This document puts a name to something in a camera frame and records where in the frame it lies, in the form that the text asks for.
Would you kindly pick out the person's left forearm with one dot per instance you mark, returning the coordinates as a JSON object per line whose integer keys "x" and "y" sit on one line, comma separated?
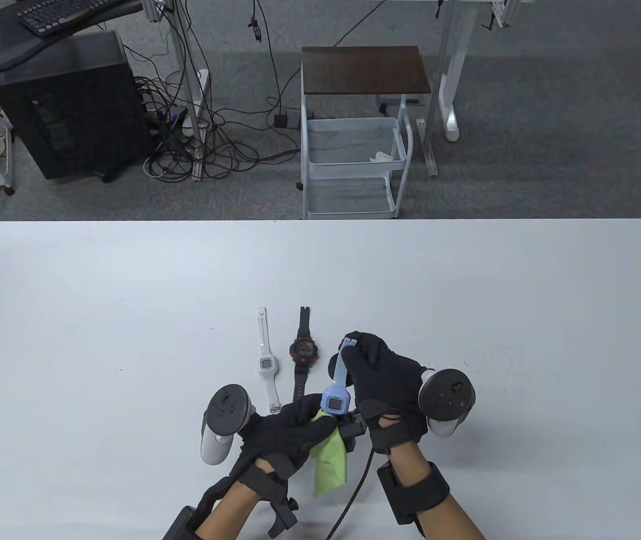
{"x": 225, "y": 512}

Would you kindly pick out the black keyboard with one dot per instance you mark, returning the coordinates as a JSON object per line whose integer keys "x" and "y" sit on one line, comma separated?
{"x": 62, "y": 14}

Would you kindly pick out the green microfibre cloth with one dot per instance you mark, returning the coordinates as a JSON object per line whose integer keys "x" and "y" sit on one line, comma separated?
{"x": 329, "y": 461}

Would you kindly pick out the person's left hand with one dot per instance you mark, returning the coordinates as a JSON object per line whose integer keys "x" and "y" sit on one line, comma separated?
{"x": 281, "y": 436}

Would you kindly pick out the white cart with wooden top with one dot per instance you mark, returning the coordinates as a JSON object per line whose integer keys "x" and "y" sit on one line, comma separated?
{"x": 362, "y": 70}

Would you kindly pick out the white watch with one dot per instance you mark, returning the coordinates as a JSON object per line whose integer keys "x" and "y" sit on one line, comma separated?
{"x": 265, "y": 363}

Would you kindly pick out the white desk leg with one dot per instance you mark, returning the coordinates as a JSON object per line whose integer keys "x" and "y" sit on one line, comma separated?
{"x": 455, "y": 67}

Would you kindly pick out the person's right hand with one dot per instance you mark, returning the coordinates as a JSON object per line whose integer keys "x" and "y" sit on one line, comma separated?
{"x": 382, "y": 382}

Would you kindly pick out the person's right forearm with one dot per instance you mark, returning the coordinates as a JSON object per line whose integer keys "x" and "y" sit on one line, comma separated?
{"x": 438, "y": 495}

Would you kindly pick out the black red watch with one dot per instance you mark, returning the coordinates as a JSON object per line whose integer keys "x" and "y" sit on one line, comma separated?
{"x": 303, "y": 351}

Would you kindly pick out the black computer tower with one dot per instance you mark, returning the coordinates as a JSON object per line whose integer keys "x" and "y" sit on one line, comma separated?
{"x": 79, "y": 107}

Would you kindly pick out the black power adapter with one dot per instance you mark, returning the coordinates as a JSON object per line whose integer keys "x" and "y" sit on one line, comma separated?
{"x": 281, "y": 121}

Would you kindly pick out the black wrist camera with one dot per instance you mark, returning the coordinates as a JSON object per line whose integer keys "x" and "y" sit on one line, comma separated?
{"x": 282, "y": 514}
{"x": 351, "y": 430}

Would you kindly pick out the aluminium rail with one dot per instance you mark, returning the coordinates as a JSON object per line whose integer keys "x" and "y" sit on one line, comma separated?
{"x": 427, "y": 149}

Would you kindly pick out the grey white handheld controller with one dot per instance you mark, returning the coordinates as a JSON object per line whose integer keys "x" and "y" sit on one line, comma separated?
{"x": 225, "y": 408}
{"x": 447, "y": 396}

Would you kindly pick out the white crumpled tissue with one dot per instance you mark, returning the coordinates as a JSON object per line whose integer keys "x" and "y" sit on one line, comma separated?
{"x": 381, "y": 157}

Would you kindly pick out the light blue watch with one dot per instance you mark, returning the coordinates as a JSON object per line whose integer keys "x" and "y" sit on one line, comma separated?
{"x": 335, "y": 400}

